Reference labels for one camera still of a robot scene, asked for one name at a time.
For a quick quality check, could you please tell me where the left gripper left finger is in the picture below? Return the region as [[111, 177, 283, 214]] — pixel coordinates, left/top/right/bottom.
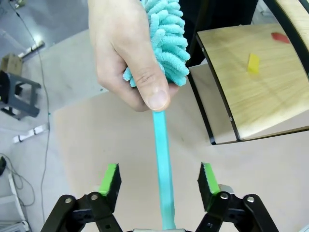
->
[[40, 163, 123, 232]]

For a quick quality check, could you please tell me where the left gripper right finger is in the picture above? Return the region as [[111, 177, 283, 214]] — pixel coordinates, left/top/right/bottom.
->
[[194, 162, 281, 232]]

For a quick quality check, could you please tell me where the teal microfibre duster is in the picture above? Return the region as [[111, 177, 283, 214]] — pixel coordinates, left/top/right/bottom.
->
[[122, 0, 191, 230]]

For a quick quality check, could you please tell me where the person's bare hand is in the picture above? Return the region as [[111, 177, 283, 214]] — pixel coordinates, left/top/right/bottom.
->
[[88, 0, 181, 112]]

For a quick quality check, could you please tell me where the yellow paper scrap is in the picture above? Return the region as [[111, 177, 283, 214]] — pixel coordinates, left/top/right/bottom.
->
[[247, 53, 261, 74]]

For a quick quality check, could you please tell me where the grey plastic stool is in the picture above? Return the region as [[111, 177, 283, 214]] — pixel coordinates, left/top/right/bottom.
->
[[0, 70, 42, 120]]

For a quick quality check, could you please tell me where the brown cardboard box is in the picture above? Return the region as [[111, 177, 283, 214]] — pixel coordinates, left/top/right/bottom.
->
[[0, 53, 24, 77]]

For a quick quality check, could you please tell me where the large red paper scrap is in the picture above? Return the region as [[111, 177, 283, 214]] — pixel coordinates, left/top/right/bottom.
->
[[270, 32, 290, 44]]

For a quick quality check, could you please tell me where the looped grey floor cable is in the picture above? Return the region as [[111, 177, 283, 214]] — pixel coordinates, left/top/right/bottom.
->
[[0, 153, 36, 207]]

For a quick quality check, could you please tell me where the white metal frame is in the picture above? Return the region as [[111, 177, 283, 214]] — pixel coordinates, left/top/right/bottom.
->
[[0, 169, 30, 232]]

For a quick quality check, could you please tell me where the wooden shelf with black frame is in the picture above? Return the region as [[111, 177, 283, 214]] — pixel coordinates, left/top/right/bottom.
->
[[187, 0, 309, 145]]

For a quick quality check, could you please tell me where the thin grey floor cable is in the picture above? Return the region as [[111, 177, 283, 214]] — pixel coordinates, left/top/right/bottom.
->
[[13, 0, 52, 218]]

